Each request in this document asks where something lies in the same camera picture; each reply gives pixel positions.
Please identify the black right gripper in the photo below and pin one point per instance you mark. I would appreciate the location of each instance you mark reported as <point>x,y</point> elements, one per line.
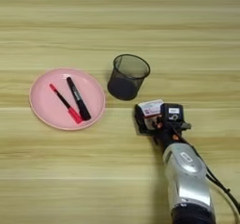
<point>167,137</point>

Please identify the small red white box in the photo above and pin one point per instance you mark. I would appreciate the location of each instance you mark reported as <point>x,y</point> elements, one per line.
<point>151,108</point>

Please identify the black mesh pen cup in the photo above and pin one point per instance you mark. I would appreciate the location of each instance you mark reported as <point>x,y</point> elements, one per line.
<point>122,88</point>

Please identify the pink round plate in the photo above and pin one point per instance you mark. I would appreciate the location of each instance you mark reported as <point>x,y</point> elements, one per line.
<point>49,109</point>

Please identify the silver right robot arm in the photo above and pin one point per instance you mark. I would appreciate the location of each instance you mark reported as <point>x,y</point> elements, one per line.
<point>187,177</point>

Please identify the black box with white label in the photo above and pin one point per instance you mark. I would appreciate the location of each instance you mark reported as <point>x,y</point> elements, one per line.
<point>172,112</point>

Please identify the black marker pen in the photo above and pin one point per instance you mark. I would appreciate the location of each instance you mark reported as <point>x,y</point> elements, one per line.
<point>77,98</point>

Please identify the red pen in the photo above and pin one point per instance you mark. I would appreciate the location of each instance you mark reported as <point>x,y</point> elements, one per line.
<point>64,102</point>

